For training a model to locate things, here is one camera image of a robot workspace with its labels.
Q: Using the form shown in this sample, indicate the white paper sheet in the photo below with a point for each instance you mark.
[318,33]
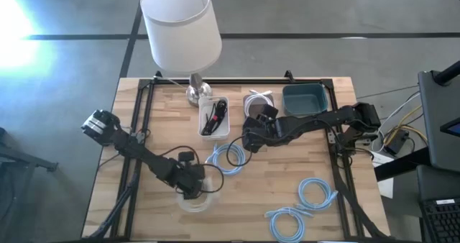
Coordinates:
[384,185]

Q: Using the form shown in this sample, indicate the dark grey computer cart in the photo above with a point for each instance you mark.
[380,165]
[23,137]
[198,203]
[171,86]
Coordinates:
[438,128]

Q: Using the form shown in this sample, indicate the white plastic bin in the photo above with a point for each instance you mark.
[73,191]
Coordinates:
[204,110]

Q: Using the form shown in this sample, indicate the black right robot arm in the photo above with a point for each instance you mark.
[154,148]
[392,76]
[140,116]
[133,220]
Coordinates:
[316,120]

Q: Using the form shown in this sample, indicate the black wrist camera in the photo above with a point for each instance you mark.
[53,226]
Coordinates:
[187,156]
[269,113]

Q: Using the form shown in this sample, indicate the black floor stand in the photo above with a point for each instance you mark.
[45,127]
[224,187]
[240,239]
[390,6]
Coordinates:
[18,156]

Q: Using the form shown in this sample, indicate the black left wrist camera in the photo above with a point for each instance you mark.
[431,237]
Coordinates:
[187,156]

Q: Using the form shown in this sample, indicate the gray plastic bin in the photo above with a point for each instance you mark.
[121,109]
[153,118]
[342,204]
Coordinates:
[256,110]

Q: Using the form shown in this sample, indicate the white shade table lamp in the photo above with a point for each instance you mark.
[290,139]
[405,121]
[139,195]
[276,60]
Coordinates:
[179,31]

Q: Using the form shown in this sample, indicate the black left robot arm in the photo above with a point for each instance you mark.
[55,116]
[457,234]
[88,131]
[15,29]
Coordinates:
[143,153]

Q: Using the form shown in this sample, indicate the clear plastic round container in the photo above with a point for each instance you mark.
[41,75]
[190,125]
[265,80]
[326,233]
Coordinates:
[196,207]

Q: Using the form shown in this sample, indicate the black power adapter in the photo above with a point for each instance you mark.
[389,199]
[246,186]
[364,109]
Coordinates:
[395,142]

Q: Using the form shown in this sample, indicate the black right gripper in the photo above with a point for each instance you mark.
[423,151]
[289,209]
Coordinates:
[260,133]

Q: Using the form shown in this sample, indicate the teal plastic bin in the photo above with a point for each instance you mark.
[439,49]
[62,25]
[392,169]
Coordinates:
[303,99]

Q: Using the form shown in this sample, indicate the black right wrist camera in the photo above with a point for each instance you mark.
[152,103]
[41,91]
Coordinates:
[269,113]

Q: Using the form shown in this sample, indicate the black computer keyboard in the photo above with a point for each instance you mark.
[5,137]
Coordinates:
[442,221]

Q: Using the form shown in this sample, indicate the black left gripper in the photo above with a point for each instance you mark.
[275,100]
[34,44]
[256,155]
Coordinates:
[188,180]

